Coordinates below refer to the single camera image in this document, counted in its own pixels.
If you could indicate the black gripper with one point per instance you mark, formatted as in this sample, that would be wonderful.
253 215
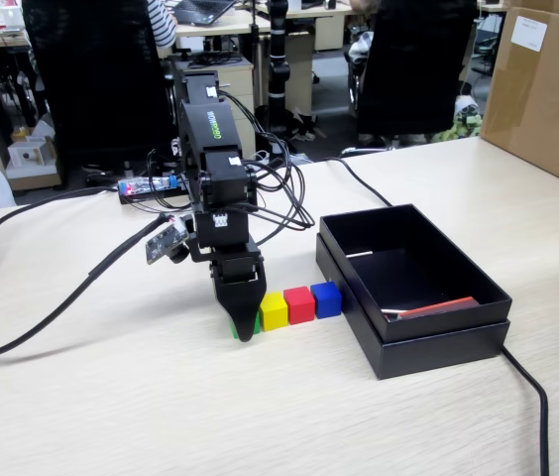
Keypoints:
235 268

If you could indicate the green wooden cube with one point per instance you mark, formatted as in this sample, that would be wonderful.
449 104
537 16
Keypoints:
257 323

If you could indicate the yellow wooden cube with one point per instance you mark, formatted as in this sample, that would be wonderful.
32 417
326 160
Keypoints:
274 312

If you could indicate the red wooden cube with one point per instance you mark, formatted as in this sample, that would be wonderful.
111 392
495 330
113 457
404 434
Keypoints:
300 305

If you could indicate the blue wooden cube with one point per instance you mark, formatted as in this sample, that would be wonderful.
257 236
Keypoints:
326 300

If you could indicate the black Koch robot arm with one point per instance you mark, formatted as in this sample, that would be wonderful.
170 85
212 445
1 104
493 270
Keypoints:
210 129

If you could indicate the black white background robot arm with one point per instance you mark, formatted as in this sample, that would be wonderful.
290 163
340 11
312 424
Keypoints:
278 59

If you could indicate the black cardboard box tray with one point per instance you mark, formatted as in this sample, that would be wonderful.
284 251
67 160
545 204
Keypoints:
408 282

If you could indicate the black open box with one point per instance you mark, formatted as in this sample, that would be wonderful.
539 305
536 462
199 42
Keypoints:
433 357

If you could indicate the small white cardboard box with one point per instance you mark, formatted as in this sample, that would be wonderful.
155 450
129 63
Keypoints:
29 156

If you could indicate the large brown cardboard box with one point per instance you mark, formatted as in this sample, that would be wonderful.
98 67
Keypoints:
542 99

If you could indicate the plain white stick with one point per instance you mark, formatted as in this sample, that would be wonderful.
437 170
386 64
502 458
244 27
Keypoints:
359 255

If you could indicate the white stick red tip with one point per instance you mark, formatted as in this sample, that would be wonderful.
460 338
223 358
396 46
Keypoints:
391 312

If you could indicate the circuit board with red LED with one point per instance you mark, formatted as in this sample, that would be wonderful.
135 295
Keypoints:
143 186

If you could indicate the beige drawer cabinet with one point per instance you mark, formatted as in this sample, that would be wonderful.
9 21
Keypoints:
237 84

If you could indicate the black mesh office chair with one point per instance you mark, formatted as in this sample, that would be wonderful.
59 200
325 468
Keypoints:
415 69
96 84

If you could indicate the green plush toy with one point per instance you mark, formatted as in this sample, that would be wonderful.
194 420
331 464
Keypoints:
460 130

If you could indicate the light wood office desk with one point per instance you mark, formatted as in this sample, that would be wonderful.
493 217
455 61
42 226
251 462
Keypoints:
329 30

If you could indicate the person in striped shirt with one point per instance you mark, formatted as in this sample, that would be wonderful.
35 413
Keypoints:
163 25

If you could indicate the open black laptop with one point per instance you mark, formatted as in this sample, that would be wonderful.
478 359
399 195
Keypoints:
202 11

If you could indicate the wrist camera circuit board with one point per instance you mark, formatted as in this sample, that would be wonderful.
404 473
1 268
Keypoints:
163 243

